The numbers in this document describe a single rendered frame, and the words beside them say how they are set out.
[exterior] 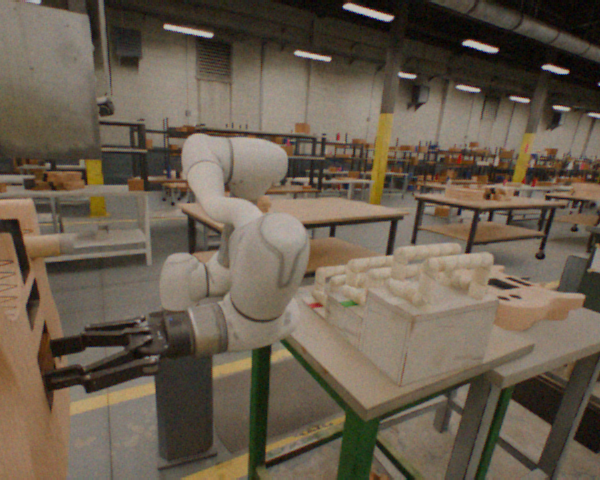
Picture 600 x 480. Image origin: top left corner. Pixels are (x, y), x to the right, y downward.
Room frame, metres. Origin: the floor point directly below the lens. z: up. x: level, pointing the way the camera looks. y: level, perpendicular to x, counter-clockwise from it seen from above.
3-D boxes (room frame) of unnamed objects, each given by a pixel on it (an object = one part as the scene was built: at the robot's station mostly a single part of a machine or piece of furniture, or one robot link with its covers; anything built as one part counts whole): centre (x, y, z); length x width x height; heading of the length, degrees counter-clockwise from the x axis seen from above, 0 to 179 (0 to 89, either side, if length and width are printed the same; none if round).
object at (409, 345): (0.72, -0.39, 1.02); 0.27 x 0.15 x 0.17; 115
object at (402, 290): (0.68, -0.30, 1.12); 0.11 x 0.03 x 0.03; 25
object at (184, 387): (1.31, 0.38, 0.35); 0.28 x 0.28 x 0.70; 20
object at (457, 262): (0.68, -0.41, 1.20); 0.20 x 0.03 x 0.03; 114
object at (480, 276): (0.71, -0.48, 1.15); 0.03 x 0.03 x 0.09
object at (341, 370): (0.93, -0.34, 0.55); 0.62 x 0.58 x 0.76; 118
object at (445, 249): (0.76, -0.37, 1.20); 0.20 x 0.03 x 0.03; 114
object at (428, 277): (0.65, -0.33, 1.15); 0.03 x 0.03 x 0.09
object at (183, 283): (1.31, 0.37, 0.87); 0.18 x 0.16 x 0.22; 113
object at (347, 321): (0.86, -0.32, 0.98); 0.27 x 0.16 x 0.09; 115
